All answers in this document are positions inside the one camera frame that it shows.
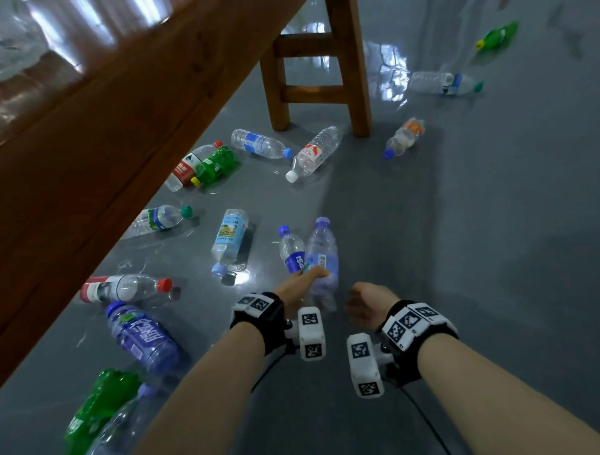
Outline purple-label plastic bottle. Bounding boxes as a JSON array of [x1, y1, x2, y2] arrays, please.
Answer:
[[104, 301, 184, 378]]

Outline person's right forearm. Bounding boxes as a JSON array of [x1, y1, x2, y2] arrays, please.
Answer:
[[417, 331, 600, 455]]

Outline round-logo blue-label plastic bottle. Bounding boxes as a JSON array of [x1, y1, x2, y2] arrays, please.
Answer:
[[277, 225, 307, 276]]

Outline crinkled clear plastic bottle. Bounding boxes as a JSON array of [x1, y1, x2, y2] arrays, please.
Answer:
[[0, 0, 49, 81]]

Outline clear teal-capped plastic bottle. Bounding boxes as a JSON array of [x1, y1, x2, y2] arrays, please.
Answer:
[[406, 71, 484, 98]]

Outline black wrist strap marker tiles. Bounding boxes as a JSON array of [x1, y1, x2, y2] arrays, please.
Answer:
[[229, 292, 287, 356], [376, 299, 459, 386]]

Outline small purple-capped plastic bottle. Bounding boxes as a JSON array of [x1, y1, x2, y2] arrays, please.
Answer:
[[303, 216, 340, 313]]

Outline person's left hand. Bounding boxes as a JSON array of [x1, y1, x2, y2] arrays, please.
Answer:
[[273, 266, 331, 321]]

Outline brown wooden table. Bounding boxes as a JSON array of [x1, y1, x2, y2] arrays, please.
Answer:
[[0, 0, 374, 386]]

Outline green yellow-capped plastic bottle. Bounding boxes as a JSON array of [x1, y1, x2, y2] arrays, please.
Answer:
[[474, 20, 520, 53]]

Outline person's left forearm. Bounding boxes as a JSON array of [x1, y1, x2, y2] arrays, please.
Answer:
[[133, 321, 268, 455]]

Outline pile of assorted plastic bottles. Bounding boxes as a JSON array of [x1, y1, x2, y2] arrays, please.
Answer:
[[63, 125, 344, 455]]

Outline orange-label blue-capped plastic bottle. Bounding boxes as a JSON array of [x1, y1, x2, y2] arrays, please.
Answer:
[[382, 116, 426, 161]]

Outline person's right hand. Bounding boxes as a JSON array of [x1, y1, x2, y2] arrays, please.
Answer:
[[343, 282, 401, 331]]

